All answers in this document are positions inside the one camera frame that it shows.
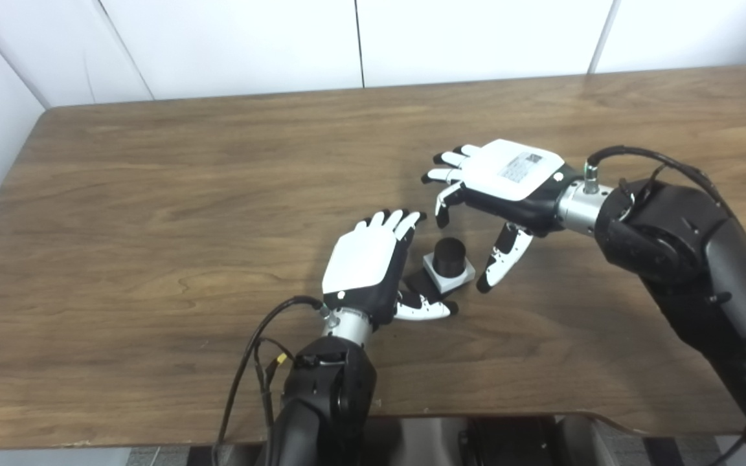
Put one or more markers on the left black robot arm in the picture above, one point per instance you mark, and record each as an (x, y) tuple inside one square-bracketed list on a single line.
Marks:
[(324, 401)]

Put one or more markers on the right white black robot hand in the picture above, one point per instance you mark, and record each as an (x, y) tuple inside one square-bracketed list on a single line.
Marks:
[(509, 175)]

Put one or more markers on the white square piece with hole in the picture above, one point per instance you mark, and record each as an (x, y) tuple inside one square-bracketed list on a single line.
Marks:
[(457, 277)]

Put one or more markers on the black peg with square base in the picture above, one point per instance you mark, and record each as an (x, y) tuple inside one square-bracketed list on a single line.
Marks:
[(449, 255)]

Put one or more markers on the dark robot torso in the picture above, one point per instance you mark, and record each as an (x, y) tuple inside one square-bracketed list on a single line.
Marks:
[(476, 443)]

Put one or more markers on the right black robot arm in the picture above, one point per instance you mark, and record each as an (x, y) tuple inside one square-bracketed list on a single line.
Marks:
[(690, 272)]

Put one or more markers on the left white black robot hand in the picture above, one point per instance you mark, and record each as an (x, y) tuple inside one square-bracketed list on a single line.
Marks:
[(363, 265)]

